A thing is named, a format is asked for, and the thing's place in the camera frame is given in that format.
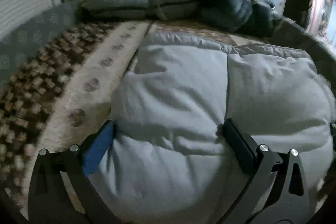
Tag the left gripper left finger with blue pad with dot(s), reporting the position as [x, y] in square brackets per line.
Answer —
[49, 201]

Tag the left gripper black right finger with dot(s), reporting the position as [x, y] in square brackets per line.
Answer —
[276, 191]

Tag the light blue quilted jacket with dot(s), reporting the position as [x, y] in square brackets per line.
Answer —
[169, 163]

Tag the floral patterned bed blanket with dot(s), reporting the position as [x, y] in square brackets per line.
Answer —
[63, 93]

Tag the dark teal folded duvet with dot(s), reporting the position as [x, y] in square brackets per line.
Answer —
[249, 17]

